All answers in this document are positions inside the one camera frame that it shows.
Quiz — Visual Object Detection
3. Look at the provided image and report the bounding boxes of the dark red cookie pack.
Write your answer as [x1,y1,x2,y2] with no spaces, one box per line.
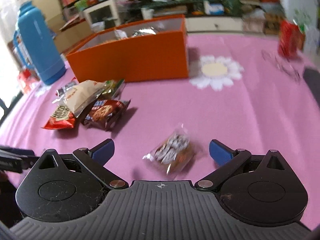
[83,100,131,131]

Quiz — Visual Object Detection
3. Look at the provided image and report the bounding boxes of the red Chinese snack bag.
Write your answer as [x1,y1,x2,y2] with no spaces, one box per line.
[42,105,76,130]

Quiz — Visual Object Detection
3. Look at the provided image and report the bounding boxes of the brown cookie pack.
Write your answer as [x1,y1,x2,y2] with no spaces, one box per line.
[142,124,199,178]

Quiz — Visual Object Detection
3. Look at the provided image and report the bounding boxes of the beige clear snack bag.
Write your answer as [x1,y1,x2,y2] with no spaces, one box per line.
[53,80,108,118]

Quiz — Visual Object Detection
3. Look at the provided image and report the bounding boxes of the green snack pack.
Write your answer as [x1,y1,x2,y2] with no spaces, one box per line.
[99,79,125,100]

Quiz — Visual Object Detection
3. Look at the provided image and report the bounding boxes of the clear dark snack pack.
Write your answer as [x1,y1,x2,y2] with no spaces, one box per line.
[55,77,78,97]

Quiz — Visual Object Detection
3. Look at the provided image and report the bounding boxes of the silver chips bag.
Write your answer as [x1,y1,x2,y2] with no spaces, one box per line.
[131,27,159,37]

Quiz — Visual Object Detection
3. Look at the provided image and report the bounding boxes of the pink tablecloth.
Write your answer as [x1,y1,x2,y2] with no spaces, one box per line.
[1,34,319,229]

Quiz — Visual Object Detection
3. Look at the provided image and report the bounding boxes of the white daisy coaster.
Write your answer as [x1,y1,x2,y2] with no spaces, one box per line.
[189,55,245,92]

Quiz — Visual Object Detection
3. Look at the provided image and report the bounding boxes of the clear eyeglasses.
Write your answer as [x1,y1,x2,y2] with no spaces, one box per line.
[261,50,301,82]

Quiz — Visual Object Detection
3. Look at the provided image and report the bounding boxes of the blue thermos flask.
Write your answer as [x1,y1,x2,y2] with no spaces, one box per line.
[12,1,66,86]

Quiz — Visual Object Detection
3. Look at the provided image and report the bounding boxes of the dark grey glasses case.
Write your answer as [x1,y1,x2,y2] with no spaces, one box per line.
[303,67,320,105]

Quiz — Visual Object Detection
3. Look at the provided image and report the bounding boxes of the orange storage box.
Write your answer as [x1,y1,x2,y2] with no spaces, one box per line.
[66,15,189,82]

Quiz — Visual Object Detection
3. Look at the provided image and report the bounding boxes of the cardboard box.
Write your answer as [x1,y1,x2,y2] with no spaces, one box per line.
[54,20,93,54]

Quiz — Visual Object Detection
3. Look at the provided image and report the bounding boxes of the red soda can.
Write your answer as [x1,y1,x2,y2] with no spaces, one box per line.
[278,20,305,59]

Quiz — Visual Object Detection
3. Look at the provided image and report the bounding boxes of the white tv cabinet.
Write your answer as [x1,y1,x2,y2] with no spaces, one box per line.
[120,0,245,33]

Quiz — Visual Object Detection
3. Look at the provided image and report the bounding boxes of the white glass door cabinet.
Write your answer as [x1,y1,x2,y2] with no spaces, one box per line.
[83,0,121,33]

